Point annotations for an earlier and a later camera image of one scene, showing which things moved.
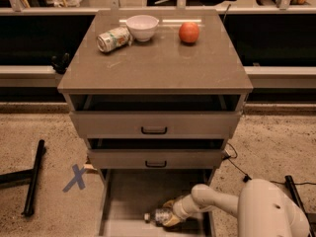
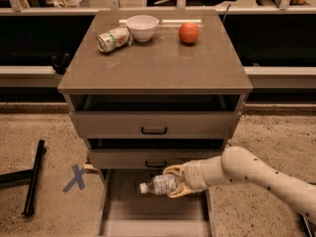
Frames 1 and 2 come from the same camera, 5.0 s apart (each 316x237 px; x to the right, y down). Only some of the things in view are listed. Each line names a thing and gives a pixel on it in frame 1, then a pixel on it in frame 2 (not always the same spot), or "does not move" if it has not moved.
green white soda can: (114, 39) does not move
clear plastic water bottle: (161, 215) -> (160, 184)
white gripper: (180, 208) -> (193, 177)
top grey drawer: (155, 116) does not move
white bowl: (142, 27) does not move
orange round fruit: (189, 32) does not move
